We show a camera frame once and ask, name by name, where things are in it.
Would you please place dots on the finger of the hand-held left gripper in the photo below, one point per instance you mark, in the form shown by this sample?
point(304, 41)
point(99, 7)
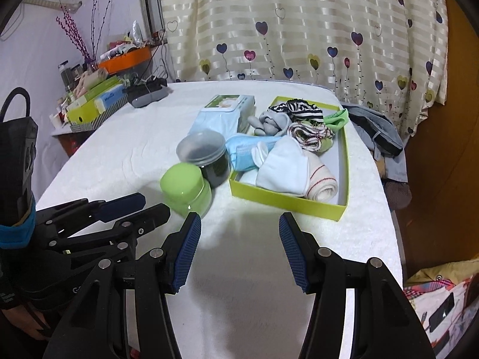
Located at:
point(112, 205)
point(146, 217)

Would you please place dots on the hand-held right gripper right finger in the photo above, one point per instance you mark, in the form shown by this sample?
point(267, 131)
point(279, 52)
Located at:
point(293, 254)

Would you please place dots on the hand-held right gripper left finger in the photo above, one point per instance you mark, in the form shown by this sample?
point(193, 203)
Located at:
point(185, 254)

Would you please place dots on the green plastic jar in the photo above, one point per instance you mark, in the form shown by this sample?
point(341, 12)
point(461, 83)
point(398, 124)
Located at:
point(185, 187)

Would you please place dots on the yellow-green cardboard box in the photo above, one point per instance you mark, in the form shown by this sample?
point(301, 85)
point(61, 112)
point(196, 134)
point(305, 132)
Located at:
point(288, 200)

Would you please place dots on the light blue sock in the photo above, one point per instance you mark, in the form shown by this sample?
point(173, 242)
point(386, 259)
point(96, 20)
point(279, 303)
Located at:
point(284, 168)

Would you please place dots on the blue face mask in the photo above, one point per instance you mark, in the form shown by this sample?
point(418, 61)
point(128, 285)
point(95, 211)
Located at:
point(245, 149)

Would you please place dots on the grey sock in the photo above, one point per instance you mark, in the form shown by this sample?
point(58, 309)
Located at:
point(267, 123)

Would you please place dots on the green cloth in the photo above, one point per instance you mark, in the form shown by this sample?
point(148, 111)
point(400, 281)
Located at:
point(335, 117)

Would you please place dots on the black white striped sock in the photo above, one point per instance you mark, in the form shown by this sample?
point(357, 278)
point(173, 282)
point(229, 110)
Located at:
point(299, 108)

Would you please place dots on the person's left hand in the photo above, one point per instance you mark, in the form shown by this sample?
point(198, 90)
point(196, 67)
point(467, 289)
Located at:
point(18, 319)

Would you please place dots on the cream sock with red stripes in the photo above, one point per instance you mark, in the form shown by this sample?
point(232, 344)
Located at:
point(322, 187)

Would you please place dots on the black jar with clear lid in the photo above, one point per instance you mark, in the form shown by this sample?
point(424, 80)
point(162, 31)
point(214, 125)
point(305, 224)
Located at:
point(205, 157)

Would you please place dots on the striped cardboard box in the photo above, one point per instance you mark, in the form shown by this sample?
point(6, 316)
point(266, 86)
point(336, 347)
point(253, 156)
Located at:
point(97, 119)

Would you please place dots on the lime green box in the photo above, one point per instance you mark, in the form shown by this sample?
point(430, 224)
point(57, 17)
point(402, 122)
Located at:
point(84, 112)

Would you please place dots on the blue tissue box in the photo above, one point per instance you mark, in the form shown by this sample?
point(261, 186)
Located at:
point(110, 97)

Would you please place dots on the grey black headset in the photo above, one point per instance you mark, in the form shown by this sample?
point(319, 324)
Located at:
point(148, 91)

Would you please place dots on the pale green box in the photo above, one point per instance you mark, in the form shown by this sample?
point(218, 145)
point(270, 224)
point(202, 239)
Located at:
point(101, 86)

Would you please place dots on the light blue wet wipes pack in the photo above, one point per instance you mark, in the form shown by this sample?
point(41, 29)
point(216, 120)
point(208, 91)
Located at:
point(224, 114)

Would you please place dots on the dark glass jar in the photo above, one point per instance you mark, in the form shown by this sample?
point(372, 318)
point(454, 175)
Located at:
point(67, 74)

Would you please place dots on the orange tray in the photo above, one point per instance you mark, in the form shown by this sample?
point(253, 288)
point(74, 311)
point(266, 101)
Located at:
point(127, 61)

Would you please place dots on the grey clothing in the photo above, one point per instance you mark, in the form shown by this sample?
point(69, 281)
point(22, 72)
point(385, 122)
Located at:
point(378, 127)

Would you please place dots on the printed blanket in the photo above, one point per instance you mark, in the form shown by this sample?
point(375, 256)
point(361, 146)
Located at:
point(441, 306)

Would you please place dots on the purple dried branches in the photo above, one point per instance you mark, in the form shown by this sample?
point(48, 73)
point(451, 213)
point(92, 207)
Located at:
point(84, 41)

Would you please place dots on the wooden wardrobe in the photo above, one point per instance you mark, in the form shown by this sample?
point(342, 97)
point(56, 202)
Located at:
point(456, 119)

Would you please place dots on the cream curtain with hearts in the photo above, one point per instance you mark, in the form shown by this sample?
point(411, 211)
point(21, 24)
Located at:
point(299, 26)

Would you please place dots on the window frame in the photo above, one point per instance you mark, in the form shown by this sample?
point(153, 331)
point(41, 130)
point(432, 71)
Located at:
point(149, 3)

